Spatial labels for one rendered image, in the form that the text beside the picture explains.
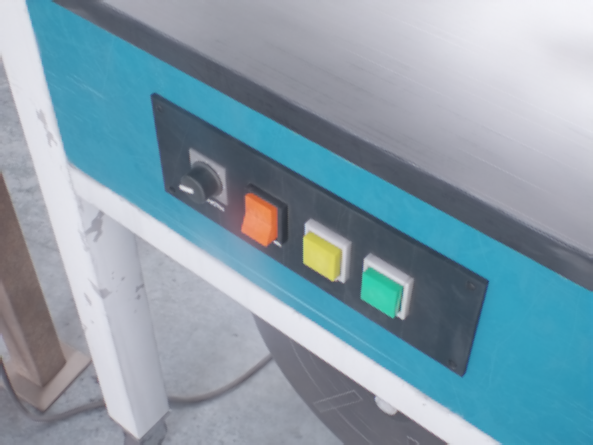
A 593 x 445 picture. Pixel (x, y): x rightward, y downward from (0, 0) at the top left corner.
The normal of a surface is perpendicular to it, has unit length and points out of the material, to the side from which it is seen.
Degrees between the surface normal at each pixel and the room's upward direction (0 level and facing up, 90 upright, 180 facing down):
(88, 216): 90
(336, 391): 90
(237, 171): 90
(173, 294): 0
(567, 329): 90
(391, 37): 0
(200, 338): 0
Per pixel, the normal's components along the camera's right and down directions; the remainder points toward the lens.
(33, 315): 0.85, 0.39
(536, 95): 0.00, -0.68
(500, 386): -0.63, 0.57
